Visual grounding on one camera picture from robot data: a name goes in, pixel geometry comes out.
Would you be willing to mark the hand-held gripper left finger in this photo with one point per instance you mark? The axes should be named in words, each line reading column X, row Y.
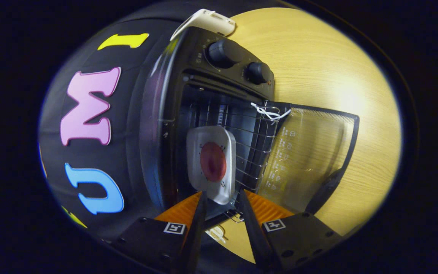
column 198, row 232

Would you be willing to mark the white square plate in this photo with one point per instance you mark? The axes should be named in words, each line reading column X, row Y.
column 203, row 133

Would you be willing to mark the black toaster oven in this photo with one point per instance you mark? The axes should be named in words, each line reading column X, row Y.
column 165, row 76

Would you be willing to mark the pink meat slice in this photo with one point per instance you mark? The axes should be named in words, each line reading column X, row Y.
column 213, row 161

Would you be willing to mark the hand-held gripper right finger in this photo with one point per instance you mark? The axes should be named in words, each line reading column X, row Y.
column 255, row 232

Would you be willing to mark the glass toaster oven door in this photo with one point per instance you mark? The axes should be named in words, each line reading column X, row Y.
column 310, row 160

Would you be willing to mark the white toaster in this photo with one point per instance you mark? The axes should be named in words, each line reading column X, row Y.
column 211, row 23

